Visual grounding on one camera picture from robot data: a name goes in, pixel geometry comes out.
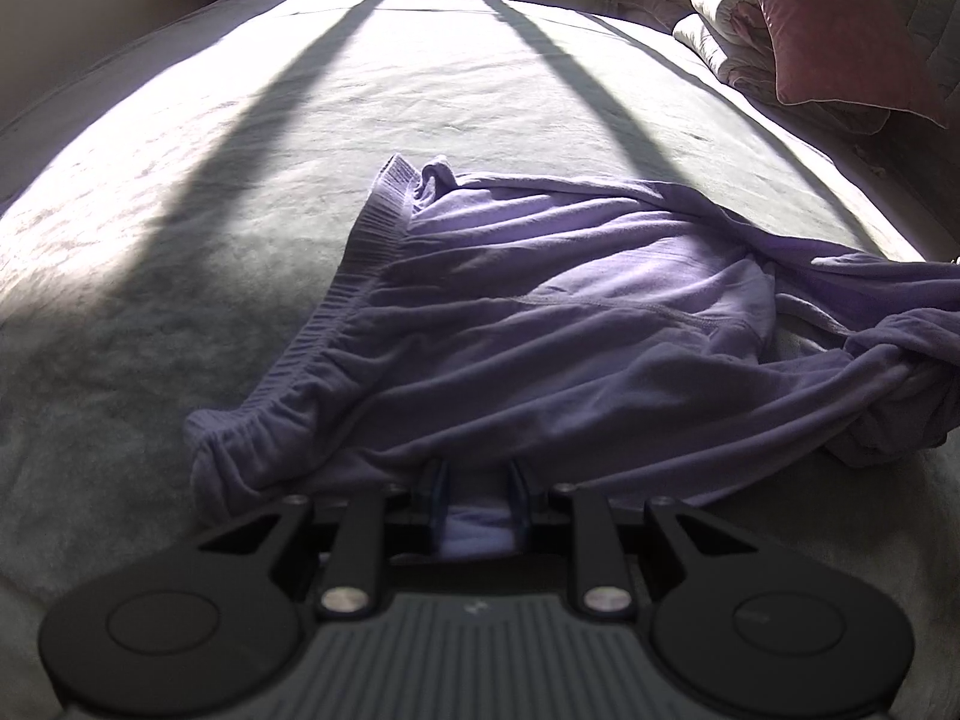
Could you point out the folded pale quilt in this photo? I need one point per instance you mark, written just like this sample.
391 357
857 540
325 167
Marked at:
720 22

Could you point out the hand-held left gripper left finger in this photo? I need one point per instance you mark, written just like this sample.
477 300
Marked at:
439 499

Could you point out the small pink pillow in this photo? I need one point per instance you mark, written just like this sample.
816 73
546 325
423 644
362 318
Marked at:
652 7

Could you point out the maroon pillow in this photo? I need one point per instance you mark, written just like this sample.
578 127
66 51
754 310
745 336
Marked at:
825 22

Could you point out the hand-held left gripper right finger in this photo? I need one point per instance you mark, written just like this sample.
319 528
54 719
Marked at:
519 499

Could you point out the grey quilted headboard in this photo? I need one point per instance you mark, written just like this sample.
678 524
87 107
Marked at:
926 22

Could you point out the bed with grey cover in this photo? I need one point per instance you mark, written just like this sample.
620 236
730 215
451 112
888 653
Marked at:
225 202

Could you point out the purple pants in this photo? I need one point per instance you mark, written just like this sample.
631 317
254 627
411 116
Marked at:
562 330

